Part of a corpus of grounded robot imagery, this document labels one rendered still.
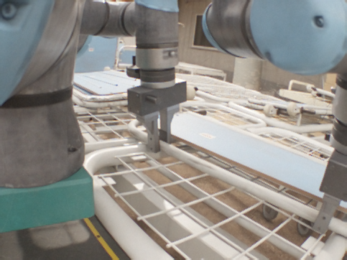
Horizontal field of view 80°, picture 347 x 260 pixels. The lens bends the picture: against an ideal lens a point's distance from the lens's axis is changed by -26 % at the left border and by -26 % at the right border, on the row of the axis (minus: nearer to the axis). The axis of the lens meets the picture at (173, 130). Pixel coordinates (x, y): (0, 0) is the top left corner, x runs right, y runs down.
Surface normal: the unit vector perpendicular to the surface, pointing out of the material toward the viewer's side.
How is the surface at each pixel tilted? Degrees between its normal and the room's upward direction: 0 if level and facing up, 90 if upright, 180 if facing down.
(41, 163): 70
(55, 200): 90
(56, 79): 90
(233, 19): 96
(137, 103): 101
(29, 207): 90
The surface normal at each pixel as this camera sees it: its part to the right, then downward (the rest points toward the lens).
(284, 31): -0.92, 0.17
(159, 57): 0.16, 0.40
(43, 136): 0.75, -0.07
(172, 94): 0.70, 0.29
